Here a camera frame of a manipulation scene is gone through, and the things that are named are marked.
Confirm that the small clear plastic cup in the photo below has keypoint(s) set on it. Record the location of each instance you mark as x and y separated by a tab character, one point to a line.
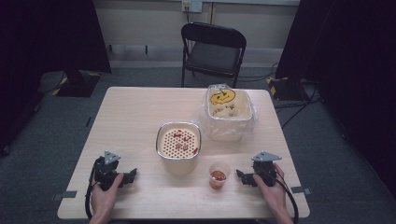
219	183

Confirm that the perforated cream strainer insert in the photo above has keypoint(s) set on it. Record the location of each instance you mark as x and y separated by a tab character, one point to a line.
180	142

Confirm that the black stand base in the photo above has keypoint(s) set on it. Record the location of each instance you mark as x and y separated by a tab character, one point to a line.
77	84
288	88

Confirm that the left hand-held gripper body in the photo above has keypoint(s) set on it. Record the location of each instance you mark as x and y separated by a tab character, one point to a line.
104	174

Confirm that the black curtain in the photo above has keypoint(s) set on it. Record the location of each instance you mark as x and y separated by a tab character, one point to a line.
348	62
46	34

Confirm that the cream bin with metal rim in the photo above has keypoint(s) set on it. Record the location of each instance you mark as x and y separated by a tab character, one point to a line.
179	166

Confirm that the cream trash bin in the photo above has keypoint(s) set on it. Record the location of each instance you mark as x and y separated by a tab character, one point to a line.
229	123

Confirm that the person's left hand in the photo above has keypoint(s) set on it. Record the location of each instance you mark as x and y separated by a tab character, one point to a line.
104	199

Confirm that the white wall socket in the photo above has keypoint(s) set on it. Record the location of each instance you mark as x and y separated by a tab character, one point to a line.
192	5

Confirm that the red food pieces on strainer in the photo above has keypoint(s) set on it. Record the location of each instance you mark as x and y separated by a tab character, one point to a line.
181	141

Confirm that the person's right hand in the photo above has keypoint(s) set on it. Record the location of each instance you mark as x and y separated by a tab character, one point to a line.
274	196

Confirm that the red food scraps in cup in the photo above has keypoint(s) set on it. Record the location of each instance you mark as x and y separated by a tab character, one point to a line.
218	176

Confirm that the black folding chair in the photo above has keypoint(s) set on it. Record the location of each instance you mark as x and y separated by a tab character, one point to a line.
214	53

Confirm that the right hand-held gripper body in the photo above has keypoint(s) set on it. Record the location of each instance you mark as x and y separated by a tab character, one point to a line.
264	169

